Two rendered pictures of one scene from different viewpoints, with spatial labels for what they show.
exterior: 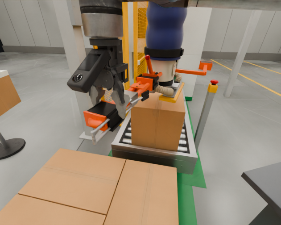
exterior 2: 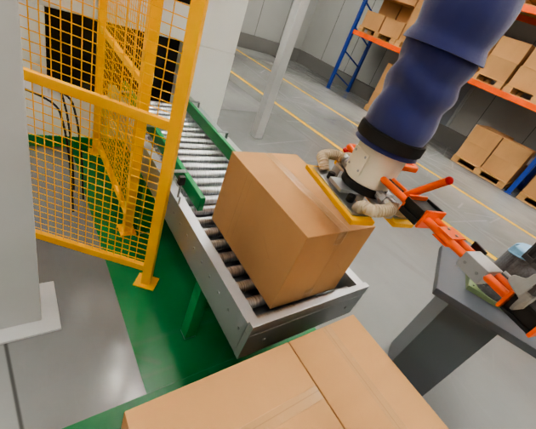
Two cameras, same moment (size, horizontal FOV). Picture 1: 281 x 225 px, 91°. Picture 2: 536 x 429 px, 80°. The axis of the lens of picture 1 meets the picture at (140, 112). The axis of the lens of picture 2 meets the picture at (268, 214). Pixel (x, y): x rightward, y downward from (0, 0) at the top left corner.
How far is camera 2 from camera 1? 108 cm
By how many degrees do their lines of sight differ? 47
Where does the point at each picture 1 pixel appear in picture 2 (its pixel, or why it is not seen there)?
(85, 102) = (25, 227)
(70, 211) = not seen: outside the picture
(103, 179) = (297, 403)
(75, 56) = (2, 65)
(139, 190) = (353, 380)
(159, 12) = (447, 94)
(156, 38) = (423, 131)
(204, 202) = not seen: hidden behind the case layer
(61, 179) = not seen: outside the picture
